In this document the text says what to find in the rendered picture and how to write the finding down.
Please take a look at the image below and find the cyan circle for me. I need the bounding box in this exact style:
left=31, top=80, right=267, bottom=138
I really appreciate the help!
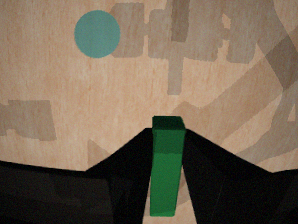
left=74, top=10, right=121, bottom=58

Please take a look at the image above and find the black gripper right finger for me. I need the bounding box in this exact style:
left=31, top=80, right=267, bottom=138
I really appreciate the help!
left=182, top=129, right=298, bottom=224

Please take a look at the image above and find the green rectangular block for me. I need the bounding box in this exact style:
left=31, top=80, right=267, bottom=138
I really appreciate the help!
left=150, top=116, right=186, bottom=217

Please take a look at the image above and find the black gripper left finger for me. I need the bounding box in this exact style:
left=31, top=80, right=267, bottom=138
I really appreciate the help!
left=0, top=128, right=153, bottom=224

